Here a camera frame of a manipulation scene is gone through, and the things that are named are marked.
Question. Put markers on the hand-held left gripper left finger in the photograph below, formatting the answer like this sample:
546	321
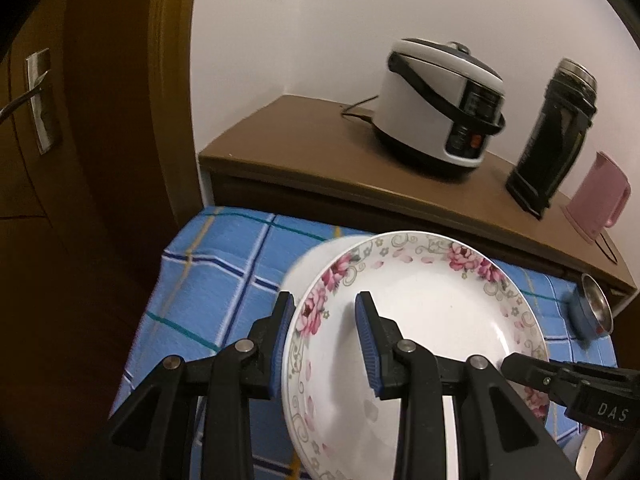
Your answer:
282	341

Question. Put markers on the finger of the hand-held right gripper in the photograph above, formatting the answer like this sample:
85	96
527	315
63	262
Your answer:
525	370

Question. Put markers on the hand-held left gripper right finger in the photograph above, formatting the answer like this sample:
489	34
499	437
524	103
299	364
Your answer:
367	341

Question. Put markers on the white plate with pink flowers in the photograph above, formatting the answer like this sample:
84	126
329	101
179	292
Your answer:
440	300

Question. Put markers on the plain white plate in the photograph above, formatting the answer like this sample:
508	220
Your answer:
315	265

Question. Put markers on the steel bowl with blue outside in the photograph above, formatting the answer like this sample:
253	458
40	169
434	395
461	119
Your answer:
595	306

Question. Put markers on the blue checked cloth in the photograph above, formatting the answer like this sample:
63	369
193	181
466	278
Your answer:
210	285

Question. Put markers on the pink electric kettle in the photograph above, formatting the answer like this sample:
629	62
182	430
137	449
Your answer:
595	200

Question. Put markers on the brown wooden cabinet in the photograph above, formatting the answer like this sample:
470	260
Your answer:
300	150

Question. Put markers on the black thermos flask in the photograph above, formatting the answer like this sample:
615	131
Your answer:
550	150

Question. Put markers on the white and black rice cooker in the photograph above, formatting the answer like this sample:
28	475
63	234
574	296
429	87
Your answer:
415	110

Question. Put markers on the brown wooden door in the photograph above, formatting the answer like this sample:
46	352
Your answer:
100	110

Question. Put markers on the brown wooden door frame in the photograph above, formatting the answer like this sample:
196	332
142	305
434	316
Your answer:
175	85

